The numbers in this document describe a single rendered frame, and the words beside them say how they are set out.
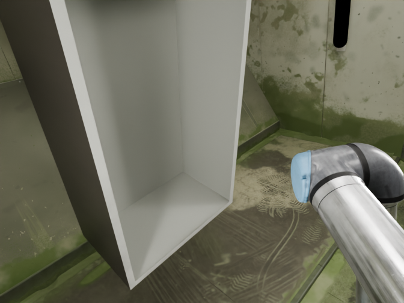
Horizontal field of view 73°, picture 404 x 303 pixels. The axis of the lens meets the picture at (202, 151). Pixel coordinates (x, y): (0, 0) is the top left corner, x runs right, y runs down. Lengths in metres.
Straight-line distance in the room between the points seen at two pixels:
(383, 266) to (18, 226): 1.74
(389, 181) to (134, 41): 0.90
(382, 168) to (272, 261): 1.07
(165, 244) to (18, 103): 1.34
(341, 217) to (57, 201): 1.64
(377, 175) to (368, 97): 1.91
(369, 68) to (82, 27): 2.09
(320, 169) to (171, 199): 0.90
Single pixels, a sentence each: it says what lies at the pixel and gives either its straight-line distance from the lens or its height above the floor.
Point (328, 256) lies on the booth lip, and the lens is 1.73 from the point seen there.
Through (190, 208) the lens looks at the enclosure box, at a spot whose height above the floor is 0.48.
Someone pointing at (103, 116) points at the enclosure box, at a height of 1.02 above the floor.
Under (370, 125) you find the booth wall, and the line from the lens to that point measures 2.67.
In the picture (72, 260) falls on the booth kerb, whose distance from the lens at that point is 1.94.
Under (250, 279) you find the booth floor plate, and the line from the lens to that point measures 1.60.
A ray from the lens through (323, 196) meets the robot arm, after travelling 0.62.
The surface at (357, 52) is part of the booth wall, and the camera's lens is 2.55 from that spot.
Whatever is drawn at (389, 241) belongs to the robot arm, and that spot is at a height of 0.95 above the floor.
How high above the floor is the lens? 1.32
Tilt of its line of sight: 27 degrees down
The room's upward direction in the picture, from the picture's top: 9 degrees counter-clockwise
